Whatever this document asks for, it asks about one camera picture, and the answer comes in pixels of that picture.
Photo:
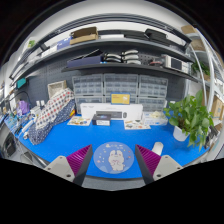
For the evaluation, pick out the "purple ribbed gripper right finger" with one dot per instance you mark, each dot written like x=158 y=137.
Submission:
x=153 y=166

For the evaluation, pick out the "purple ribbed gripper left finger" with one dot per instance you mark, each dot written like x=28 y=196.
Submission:
x=73 y=167

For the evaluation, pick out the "round blue rabbit mouse pad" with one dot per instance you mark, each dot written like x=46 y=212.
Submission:
x=113 y=157

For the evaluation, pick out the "blue desk mat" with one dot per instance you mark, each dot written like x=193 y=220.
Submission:
x=64 y=139

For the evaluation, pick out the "illustrated card right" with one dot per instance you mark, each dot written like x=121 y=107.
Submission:
x=135 y=125

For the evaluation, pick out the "illustrated card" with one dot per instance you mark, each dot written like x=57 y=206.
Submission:
x=135 y=125
x=79 y=121

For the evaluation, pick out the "illustrated card left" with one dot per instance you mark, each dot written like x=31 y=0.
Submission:
x=79 y=121

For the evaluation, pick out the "clear plastic box right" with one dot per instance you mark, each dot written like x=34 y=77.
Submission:
x=154 y=118

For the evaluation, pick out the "small black box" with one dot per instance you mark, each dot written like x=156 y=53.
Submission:
x=101 y=120

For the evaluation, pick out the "green potted plant white pot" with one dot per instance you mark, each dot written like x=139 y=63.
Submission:
x=191 y=117

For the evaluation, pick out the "patterned fabric bundle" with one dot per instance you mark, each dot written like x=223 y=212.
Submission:
x=57 y=110

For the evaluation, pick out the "white keyboard product box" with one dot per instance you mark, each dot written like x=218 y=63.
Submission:
x=117 y=112

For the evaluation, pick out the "clear drawer organizer right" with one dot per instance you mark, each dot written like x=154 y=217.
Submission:
x=152 y=86

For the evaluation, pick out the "clear drawer organizer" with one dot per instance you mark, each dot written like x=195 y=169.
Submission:
x=152 y=86
x=88 y=84
x=121 y=83

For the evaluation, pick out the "yellow blue small box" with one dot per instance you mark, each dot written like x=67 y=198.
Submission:
x=120 y=98

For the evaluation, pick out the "clear drawer organizer left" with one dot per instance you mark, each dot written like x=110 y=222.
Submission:
x=88 y=84

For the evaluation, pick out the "wicker basket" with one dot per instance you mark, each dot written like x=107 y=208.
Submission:
x=55 y=87

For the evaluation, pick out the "clear drawer organizer middle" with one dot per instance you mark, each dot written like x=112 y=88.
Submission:
x=121 y=83

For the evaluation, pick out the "lower dark shelf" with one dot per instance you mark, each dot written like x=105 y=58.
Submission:
x=129 y=69

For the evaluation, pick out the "dark shelf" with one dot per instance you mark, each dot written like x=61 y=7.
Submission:
x=113 y=43
x=129 y=69

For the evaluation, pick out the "white device on shelf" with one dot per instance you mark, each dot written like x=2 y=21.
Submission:
x=175 y=64

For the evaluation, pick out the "dark blue flat box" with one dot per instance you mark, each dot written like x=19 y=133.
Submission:
x=84 y=61

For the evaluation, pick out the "upper dark shelf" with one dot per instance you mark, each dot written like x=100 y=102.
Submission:
x=113 y=43

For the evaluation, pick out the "cardboard box top shelf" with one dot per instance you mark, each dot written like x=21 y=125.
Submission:
x=83 y=35

